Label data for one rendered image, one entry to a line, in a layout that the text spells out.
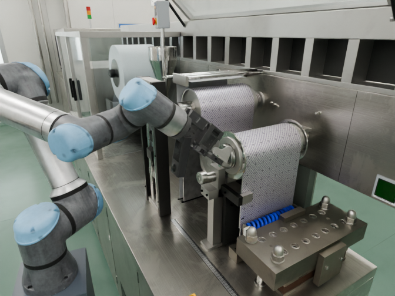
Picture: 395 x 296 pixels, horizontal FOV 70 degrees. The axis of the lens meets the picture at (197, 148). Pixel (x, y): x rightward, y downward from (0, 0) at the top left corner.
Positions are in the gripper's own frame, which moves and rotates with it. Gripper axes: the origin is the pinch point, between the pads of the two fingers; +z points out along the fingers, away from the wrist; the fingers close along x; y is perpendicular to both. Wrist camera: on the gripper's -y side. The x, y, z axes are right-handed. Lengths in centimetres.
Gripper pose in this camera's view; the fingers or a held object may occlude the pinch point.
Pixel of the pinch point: (221, 164)
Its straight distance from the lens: 82.5
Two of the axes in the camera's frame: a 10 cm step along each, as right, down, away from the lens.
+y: 5.6, -8.3, 0.1
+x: -5.0, -3.3, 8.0
